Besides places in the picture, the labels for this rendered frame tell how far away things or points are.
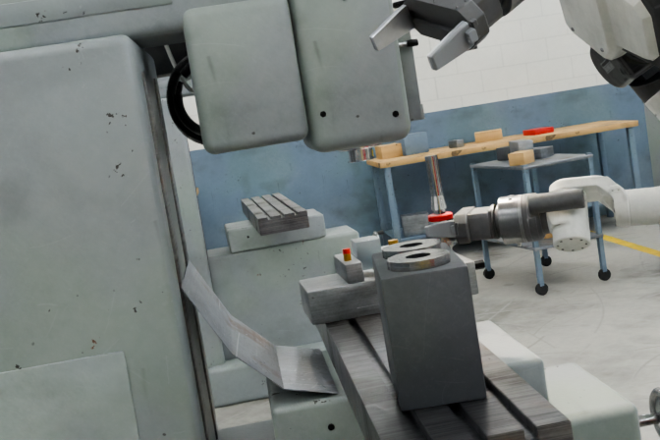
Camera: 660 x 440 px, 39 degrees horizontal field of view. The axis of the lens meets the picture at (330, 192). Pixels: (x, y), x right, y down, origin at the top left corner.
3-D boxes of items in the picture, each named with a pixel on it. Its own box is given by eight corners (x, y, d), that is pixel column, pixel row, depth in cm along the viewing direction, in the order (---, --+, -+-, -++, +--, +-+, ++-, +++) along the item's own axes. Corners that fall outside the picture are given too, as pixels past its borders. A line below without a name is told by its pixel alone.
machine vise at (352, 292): (458, 282, 204) (451, 233, 203) (479, 294, 189) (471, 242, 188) (302, 311, 199) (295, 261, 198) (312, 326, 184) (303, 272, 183)
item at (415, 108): (420, 119, 180) (405, 11, 178) (425, 119, 176) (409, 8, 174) (401, 122, 180) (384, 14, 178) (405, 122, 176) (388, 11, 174)
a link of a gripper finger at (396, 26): (379, 55, 111) (415, 26, 113) (370, 33, 109) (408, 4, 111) (371, 52, 113) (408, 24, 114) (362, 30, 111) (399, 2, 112)
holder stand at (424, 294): (463, 356, 148) (445, 233, 146) (488, 399, 126) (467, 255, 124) (388, 367, 148) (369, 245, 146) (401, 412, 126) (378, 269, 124)
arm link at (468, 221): (463, 196, 178) (525, 189, 174) (470, 246, 179) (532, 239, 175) (450, 206, 166) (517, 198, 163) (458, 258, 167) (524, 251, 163)
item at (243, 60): (301, 137, 188) (280, 9, 186) (310, 138, 164) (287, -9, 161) (207, 151, 186) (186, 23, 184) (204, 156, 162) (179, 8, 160)
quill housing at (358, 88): (396, 137, 188) (371, -22, 185) (415, 138, 168) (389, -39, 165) (303, 151, 186) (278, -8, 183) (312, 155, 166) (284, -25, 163)
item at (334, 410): (498, 371, 202) (491, 317, 200) (554, 422, 167) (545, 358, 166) (272, 414, 197) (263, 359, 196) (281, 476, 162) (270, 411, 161)
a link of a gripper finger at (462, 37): (424, 51, 102) (463, 20, 104) (433, 74, 104) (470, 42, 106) (434, 54, 101) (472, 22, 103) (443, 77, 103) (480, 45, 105)
